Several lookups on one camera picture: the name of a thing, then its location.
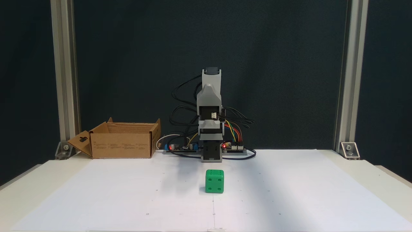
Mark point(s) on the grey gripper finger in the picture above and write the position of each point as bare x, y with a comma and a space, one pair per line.
216, 93
203, 93

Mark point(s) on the green die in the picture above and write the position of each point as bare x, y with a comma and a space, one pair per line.
214, 183

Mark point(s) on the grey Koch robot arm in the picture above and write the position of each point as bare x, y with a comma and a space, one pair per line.
210, 129

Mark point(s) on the blue circuit board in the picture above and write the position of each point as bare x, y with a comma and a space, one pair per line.
175, 147

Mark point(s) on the grey base mounting plate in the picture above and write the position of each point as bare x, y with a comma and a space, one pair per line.
235, 152

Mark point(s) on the brown cardboard box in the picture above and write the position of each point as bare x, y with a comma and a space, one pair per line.
122, 146

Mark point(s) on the aluminium frame post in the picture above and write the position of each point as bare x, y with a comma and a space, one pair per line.
352, 64
64, 64

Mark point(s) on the metal corner bracket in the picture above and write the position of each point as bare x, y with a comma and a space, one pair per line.
66, 148
349, 149

